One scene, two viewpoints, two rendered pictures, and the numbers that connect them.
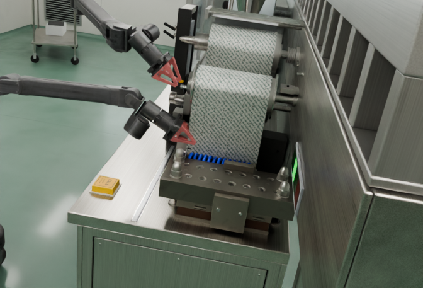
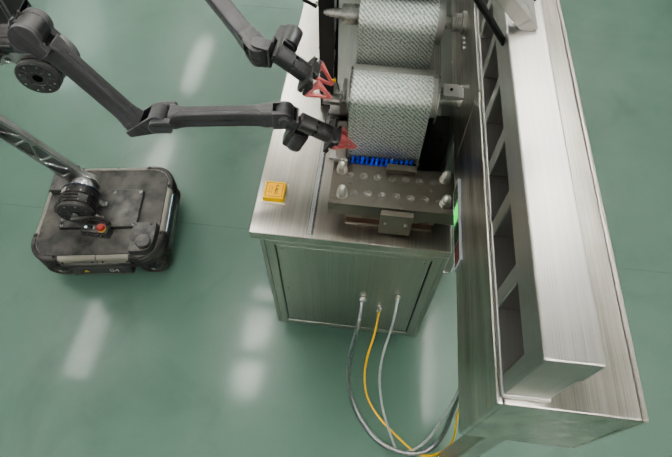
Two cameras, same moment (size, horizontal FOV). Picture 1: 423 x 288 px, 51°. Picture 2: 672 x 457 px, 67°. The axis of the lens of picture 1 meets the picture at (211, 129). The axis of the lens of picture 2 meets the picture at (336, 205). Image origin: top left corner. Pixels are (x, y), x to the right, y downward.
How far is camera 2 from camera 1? 0.70 m
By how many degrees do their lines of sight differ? 34
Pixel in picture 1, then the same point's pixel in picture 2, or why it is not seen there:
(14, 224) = (175, 151)
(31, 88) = (183, 122)
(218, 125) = (378, 133)
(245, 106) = (406, 118)
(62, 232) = (224, 155)
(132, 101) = (288, 125)
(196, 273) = (368, 263)
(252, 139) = (414, 142)
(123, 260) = (304, 256)
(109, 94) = (262, 119)
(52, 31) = not seen: outside the picture
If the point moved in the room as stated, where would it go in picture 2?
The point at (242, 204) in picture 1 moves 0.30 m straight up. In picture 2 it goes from (406, 219) to (421, 158)
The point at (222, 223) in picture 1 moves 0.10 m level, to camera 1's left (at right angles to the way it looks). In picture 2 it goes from (389, 230) to (358, 229)
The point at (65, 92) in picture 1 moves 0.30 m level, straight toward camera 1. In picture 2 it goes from (218, 122) to (238, 200)
